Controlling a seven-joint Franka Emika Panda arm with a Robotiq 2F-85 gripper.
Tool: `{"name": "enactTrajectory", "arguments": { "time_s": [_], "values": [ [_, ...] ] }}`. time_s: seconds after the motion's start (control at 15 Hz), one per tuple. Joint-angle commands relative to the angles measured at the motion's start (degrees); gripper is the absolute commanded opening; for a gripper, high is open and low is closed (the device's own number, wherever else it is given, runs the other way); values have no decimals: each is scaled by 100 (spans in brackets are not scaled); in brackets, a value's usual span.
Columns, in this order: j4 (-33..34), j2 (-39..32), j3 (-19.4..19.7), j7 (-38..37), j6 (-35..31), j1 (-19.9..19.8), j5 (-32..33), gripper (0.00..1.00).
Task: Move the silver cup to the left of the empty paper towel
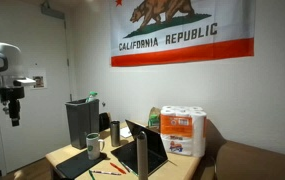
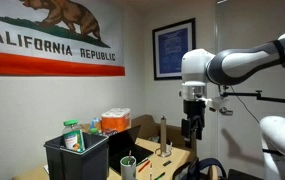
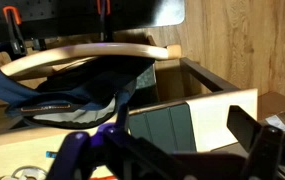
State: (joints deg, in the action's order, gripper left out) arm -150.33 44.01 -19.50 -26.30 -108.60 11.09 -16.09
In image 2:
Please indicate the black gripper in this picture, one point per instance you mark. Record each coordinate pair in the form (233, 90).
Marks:
(194, 108)

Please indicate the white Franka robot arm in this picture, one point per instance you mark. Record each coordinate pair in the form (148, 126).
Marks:
(242, 63)

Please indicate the empty paper towel holder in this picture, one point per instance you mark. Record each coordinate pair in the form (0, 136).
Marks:
(163, 136)

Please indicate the orange paper towel pack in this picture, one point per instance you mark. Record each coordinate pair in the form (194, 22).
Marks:
(115, 121)

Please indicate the small black stick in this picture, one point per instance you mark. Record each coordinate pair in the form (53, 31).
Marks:
(167, 163)

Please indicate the dark blue backpack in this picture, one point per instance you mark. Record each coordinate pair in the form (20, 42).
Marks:
(183, 172)

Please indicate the green pen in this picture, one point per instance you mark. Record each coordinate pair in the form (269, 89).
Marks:
(159, 175)

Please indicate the white pen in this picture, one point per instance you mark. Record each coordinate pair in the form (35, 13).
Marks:
(151, 171)

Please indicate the red pen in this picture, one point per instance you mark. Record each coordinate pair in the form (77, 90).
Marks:
(144, 166)

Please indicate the black open laptop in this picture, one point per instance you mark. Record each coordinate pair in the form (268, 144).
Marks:
(125, 146)

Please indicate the white mug green inside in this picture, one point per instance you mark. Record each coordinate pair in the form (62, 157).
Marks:
(128, 170)

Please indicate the black framed blue print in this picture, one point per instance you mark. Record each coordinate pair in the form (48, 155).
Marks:
(173, 50)

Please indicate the small colourful package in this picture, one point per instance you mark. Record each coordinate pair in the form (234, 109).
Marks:
(96, 125)

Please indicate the dark gray trash bin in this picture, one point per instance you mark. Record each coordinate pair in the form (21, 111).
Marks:
(78, 163)

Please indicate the green capped wipes bottle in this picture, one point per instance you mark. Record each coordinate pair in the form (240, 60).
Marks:
(72, 136)

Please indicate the California Republic bear flag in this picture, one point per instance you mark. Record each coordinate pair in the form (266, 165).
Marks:
(48, 46)

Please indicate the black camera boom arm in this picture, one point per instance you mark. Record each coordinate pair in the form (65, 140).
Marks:
(275, 99)

